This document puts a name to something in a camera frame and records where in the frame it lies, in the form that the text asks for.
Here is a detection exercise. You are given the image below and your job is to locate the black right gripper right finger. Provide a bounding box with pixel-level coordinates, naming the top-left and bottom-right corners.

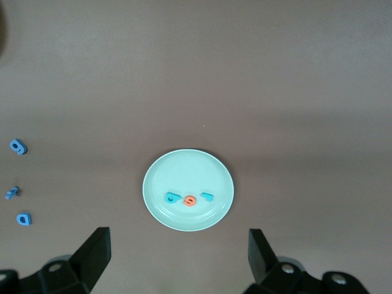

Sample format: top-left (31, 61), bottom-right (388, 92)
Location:
top-left (243, 228), bottom-right (371, 294)

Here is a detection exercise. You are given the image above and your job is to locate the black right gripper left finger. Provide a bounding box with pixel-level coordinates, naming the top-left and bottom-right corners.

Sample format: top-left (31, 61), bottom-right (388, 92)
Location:
top-left (0, 226), bottom-right (111, 294)

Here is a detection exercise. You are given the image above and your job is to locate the light green plate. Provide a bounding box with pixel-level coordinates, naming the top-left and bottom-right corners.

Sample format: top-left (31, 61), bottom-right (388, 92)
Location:
top-left (142, 149), bottom-right (235, 232)

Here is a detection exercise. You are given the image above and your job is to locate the blue foam letter g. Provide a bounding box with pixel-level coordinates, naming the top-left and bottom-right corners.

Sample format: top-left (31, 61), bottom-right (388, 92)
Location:
top-left (9, 138), bottom-right (28, 156)

